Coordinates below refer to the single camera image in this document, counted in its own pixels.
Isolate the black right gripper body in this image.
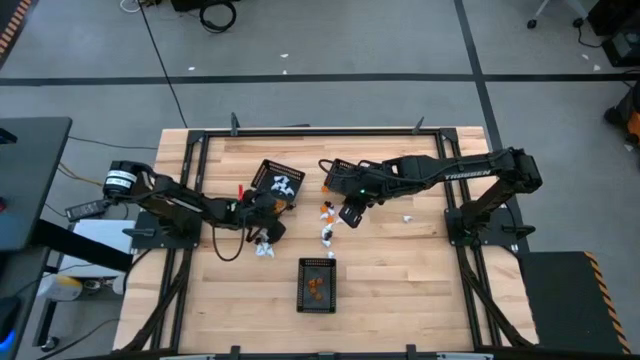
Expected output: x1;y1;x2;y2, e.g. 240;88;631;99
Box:
341;194;374;230

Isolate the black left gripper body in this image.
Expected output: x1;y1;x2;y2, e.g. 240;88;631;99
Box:
244;191;279;224

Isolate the white box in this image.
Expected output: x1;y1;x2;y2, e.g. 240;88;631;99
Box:
58;219;137;279

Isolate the black power adapter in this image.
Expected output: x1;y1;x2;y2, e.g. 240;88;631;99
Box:
64;198;109;223

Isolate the black desk beam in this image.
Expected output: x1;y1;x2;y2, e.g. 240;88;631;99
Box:
29;218;135;274

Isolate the white yellow bottle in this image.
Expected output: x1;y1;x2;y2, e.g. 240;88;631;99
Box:
37;273;84;302

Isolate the black hazard striped platform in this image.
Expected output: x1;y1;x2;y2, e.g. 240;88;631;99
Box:
516;249;632;357

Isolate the black desk top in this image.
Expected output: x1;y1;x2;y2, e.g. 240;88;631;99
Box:
0;117;73;251

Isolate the white chair base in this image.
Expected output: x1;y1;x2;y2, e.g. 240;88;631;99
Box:
526;0;587;30

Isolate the orange black machine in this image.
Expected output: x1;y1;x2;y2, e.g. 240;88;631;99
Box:
603;87;640;149

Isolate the black equipment case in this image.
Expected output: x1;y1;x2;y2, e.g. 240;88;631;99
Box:
585;0;640;69

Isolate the black hazard striped mat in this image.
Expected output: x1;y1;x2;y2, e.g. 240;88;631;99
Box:
0;0;32;64

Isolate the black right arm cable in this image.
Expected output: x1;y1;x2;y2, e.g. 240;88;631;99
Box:
318;158;351;176

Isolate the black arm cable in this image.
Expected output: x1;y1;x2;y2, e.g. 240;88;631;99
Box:
212;219;247;262
318;158;351;176

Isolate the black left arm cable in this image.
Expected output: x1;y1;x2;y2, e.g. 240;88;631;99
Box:
212;219;247;262

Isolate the black table frame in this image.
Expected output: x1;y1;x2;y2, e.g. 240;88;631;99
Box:
113;112;540;360

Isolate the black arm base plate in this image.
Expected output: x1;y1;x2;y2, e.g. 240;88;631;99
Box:
122;209;202;251
443;206;536;247

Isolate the black floor cable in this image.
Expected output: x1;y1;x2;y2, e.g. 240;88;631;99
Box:
136;0;189;130

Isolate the coiled black cable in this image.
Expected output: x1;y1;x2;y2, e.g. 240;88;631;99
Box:
198;0;238;35

